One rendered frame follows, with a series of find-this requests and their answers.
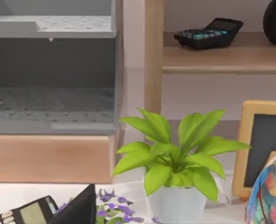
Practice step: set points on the black calculator with pale keys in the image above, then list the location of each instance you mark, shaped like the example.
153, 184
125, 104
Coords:
28, 212

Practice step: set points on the wooden framed blackboard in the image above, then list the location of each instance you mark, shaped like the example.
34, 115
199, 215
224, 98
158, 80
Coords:
261, 144

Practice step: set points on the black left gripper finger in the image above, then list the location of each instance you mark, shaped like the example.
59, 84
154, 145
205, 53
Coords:
81, 210

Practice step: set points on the grey pierced drawer shelf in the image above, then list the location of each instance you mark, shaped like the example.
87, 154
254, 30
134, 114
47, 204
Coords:
72, 26

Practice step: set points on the purple flowered plant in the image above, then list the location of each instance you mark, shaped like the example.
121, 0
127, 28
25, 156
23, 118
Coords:
114, 210

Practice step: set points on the grey pierced drawer inside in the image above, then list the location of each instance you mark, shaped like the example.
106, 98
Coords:
51, 102

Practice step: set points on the green plant in white pot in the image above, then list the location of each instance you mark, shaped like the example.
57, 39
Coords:
175, 163

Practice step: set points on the wooden open shelf unit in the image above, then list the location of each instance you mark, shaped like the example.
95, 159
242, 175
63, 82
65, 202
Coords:
221, 58

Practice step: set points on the black calculator with teal keys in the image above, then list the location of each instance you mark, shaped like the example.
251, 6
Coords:
205, 37

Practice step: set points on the pale wooden drawer front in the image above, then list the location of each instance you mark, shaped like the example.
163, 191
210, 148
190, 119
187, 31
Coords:
49, 158

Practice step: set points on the multicoloured patterned round object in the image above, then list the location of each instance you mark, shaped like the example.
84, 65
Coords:
272, 193

